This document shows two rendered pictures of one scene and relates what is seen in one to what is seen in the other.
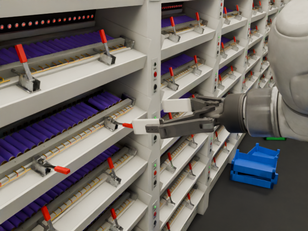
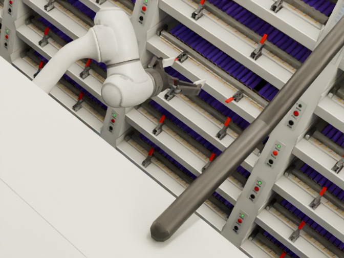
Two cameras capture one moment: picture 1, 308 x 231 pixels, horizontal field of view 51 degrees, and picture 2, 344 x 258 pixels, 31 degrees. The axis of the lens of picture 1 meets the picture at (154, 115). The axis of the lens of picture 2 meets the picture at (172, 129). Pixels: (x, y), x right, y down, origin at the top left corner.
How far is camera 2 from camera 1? 207 cm
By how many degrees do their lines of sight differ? 75
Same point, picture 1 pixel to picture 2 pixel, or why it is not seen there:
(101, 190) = (210, 126)
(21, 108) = (182, 18)
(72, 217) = (185, 107)
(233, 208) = not seen: outside the picture
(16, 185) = (168, 49)
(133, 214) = (224, 185)
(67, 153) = (199, 70)
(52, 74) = (217, 25)
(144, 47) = not seen: hidden behind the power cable
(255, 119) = not seen: hidden behind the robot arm
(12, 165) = (177, 42)
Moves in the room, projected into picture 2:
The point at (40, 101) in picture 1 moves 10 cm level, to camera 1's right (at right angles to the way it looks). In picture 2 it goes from (192, 24) to (187, 38)
